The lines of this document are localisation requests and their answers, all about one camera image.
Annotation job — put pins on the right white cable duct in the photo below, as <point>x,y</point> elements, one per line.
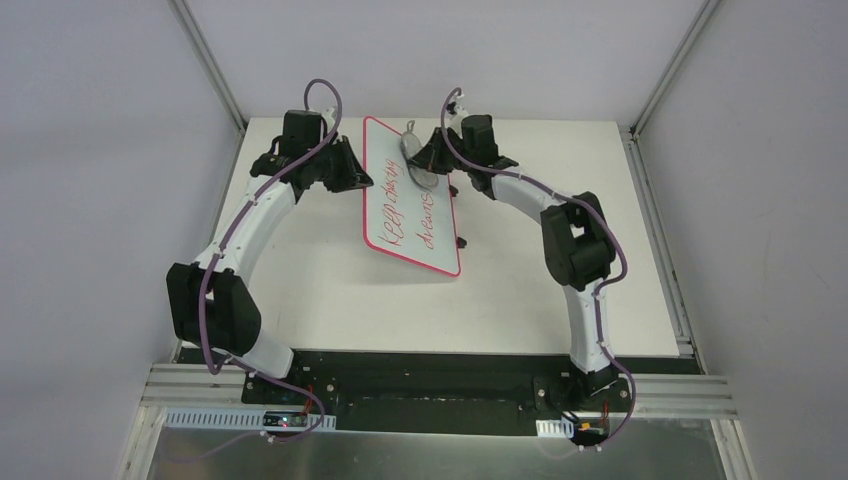
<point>555,428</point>

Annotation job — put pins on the left white cable duct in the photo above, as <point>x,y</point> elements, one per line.
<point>248,420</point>

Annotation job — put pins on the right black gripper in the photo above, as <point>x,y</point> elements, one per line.
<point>439,153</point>

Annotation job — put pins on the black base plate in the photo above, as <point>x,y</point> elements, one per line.
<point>460,394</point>

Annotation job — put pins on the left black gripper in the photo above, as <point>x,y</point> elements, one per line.
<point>342,163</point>

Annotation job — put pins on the red-framed whiteboard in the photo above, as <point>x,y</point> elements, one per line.
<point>400,218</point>

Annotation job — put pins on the corner aluminium post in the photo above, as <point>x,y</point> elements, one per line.
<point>664,85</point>
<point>206,58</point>

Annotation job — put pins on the right corner aluminium post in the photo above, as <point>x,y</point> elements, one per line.
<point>664,85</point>

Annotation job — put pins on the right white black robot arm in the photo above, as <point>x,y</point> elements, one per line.
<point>578,247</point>

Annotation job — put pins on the left corner aluminium post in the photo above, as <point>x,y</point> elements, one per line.
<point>206,58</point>

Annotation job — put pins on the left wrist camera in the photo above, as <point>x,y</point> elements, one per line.
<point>329,117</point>

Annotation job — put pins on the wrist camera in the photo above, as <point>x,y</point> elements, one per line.
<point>329,117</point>
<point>455,112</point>

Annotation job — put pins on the white cable duct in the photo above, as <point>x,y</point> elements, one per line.
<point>555,428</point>
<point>248,420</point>

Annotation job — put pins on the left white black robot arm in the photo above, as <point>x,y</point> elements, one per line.
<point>209,298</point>

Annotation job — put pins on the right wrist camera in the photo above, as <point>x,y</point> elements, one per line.
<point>455,112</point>

